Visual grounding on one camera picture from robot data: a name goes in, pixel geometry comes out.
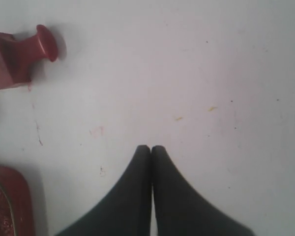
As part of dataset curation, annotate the red stamp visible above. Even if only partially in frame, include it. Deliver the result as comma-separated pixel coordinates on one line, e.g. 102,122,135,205
0,25,59,90

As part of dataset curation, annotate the red ink pad tin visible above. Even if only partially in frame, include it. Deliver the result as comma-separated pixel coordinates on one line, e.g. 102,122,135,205
0,165,35,236

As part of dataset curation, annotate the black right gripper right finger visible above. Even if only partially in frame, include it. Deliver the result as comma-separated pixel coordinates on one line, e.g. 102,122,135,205
151,146,254,236

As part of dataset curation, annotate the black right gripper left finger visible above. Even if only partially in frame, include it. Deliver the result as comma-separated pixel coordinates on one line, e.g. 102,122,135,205
59,145,152,236

